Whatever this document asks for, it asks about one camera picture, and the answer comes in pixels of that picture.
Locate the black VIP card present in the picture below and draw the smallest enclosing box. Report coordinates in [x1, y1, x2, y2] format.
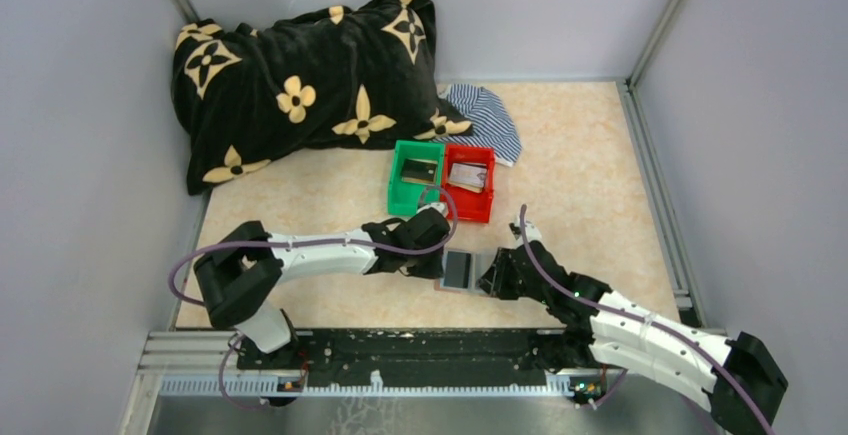
[400, 159, 439, 185]

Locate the pink leather card holder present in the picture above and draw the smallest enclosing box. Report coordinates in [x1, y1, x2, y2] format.
[434, 249, 496, 297]

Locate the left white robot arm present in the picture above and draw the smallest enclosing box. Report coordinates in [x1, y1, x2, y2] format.
[193, 202, 456, 369]

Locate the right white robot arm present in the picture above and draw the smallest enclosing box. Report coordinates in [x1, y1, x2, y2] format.
[476, 220, 788, 434]

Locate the silver VIP card stack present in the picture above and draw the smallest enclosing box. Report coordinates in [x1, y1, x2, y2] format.
[448, 163, 488, 193]

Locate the green plastic bin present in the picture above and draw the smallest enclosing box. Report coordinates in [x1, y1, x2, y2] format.
[387, 140, 445, 216]

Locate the red plastic bin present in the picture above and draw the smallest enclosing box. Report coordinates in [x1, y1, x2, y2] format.
[441, 144, 495, 223]

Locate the blue striped cloth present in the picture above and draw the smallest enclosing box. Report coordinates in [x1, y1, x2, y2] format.
[437, 84, 523, 167]

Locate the black floral blanket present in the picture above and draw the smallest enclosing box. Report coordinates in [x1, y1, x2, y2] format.
[171, 0, 475, 195]

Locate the white toothed cable rail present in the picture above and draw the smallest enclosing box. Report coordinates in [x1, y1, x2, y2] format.
[158, 371, 574, 398]

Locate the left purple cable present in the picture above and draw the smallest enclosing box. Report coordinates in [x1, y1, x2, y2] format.
[168, 184, 460, 307]

